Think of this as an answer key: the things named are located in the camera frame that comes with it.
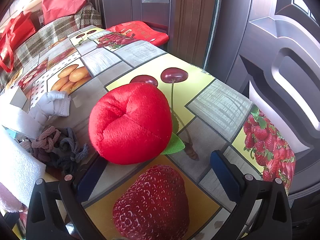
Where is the grey knotted hair tie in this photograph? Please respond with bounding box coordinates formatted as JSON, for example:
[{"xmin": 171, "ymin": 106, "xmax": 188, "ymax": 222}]
[{"xmin": 46, "ymin": 127, "xmax": 89, "ymax": 174}]

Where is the large white foam block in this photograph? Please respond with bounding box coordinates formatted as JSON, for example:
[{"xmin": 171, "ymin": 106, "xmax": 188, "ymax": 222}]
[{"xmin": 0, "ymin": 125, "xmax": 47, "ymax": 205}]

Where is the plaid cloth covered seat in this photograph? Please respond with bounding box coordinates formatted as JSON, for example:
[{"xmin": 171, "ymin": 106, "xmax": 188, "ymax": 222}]
[{"xmin": 0, "ymin": 2, "xmax": 103, "ymax": 90}]

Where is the red crumpled fabric bag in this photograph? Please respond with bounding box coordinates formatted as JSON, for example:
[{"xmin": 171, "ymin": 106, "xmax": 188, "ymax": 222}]
[{"xmin": 41, "ymin": 0, "xmax": 88, "ymax": 25}]

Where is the small white foam piece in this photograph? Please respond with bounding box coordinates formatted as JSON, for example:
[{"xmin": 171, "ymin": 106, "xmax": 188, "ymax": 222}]
[{"xmin": 1, "ymin": 109, "xmax": 44, "ymax": 139}]

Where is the white sock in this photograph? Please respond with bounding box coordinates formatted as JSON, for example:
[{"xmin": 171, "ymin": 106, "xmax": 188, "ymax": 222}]
[{"xmin": 30, "ymin": 91, "xmax": 72, "ymax": 130}]

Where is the red tote bag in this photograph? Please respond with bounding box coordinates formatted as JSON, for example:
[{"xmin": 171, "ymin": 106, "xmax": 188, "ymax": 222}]
[{"xmin": 0, "ymin": 11, "xmax": 37, "ymax": 73}]

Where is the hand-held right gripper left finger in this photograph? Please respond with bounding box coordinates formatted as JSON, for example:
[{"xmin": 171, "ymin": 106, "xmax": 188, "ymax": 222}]
[{"xmin": 26, "ymin": 155, "xmax": 109, "ymax": 240}]

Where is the fruit print tablecloth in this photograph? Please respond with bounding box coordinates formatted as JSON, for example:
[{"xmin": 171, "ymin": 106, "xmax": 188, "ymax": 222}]
[{"xmin": 0, "ymin": 26, "xmax": 297, "ymax": 240}]

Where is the brown panelled door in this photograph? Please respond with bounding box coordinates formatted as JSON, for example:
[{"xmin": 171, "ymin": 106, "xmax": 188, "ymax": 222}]
[{"xmin": 85, "ymin": 0, "xmax": 218, "ymax": 68}]

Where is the red plush apple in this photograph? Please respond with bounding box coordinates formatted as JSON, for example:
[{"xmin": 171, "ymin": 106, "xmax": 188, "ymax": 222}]
[{"xmin": 88, "ymin": 82, "xmax": 187, "ymax": 165}]

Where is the purple knitted cloth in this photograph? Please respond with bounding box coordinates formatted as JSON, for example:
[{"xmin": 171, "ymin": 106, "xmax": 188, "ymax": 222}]
[{"xmin": 31, "ymin": 126, "xmax": 59, "ymax": 155}]

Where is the white cardboard box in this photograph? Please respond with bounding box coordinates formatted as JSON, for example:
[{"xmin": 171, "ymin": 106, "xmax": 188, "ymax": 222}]
[{"xmin": 0, "ymin": 87, "xmax": 28, "ymax": 113}]

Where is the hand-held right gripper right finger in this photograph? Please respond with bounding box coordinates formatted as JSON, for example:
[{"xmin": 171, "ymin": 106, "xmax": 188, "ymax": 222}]
[{"xmin": 210, "ymin": 150, "xmax": 293, "ymax": 240}]

